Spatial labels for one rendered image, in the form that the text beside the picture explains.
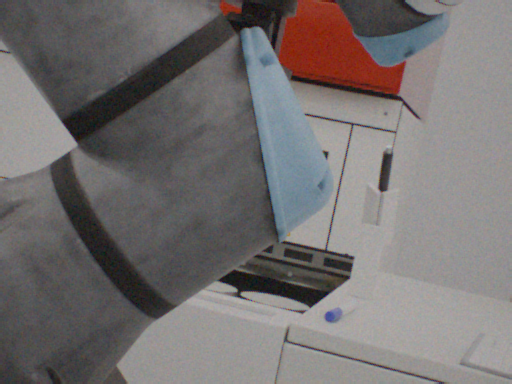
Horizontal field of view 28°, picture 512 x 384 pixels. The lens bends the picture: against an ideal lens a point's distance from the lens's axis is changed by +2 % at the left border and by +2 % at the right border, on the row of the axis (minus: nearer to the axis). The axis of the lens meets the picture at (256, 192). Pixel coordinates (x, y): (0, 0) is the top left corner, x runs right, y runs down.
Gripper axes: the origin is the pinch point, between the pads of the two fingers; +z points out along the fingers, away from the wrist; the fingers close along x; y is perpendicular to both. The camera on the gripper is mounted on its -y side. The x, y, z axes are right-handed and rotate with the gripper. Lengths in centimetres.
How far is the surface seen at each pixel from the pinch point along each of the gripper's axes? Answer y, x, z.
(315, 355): -4.7, -13.1, 11.7
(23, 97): 58, 48, -5
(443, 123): 206, -13, -21
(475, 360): -2.1, -26.7, 9.0
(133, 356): -4.6, 3.5, 15.9
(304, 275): 57, -2, 12
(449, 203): 206, -19, 1
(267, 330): -4.7, -8.4, 10.6
